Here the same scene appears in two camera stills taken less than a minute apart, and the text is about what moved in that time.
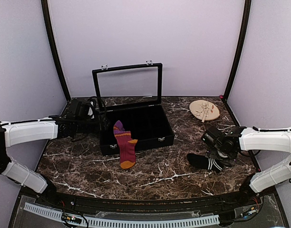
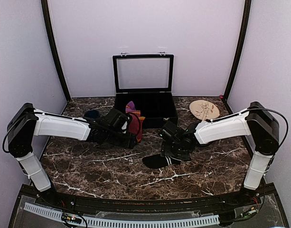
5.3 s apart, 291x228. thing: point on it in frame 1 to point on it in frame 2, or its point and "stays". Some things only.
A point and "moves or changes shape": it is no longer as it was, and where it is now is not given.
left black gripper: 97,124 to 128,142
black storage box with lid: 133,95 moves or changes shape
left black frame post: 45,4 stays
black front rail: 94,204 stays
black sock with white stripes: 201,161 to 159,160
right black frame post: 234,73 stays
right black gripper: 231,159 to 166,150
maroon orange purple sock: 126,144 to 136,120
